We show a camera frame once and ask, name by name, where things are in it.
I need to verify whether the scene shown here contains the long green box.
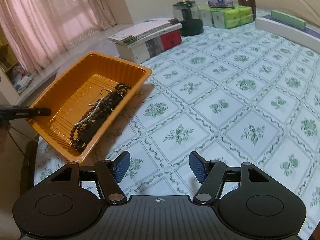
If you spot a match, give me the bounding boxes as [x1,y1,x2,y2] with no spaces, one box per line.
[271,10,306,30]

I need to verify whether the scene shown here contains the pink curtain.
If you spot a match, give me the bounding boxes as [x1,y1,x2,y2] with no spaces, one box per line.
[1,0,116,73]

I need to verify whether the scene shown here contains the dark blue flat book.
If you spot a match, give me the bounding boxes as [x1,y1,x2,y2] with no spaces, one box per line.
[255,15,319,38]

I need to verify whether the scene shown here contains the brown wooden bead necklace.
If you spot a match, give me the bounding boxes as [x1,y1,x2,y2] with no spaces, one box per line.
[69,97,113,153]

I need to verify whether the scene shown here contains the long white flat box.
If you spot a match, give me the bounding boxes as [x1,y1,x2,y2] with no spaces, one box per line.
[255,17,319,53]

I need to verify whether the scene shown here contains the stack of books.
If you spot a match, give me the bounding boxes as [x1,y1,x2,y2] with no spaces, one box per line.
[108,17,182,64]

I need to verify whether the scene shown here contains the floral patterned bed sheet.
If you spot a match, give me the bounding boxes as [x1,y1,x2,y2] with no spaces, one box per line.
[34,10,320,239]

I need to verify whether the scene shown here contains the green tissue pack bundle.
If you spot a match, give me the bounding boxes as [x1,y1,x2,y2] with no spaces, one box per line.
[200,5,254,29]

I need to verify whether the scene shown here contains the green glass lantern jar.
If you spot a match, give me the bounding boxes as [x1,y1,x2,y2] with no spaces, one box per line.
[172,0,204,37]

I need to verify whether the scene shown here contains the purple white tissue pack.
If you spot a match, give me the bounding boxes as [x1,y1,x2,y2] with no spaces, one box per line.
[208,0,234,8]

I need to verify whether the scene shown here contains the wooden bookshelf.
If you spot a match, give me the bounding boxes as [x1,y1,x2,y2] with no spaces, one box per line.
[0,28,20,104]

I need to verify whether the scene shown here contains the person's left hand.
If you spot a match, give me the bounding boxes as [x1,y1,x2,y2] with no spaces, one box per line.
[0,119,11,153]

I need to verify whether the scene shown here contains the plastic bags on floor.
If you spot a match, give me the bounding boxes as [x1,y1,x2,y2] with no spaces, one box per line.
[9,64,35,94]

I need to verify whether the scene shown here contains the dark brown wooden box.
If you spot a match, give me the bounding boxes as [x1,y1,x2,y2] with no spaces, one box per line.
[238,0,256,20]

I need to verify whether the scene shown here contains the orange plastic tray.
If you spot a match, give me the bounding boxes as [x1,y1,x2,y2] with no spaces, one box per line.
[28,51,152,163]

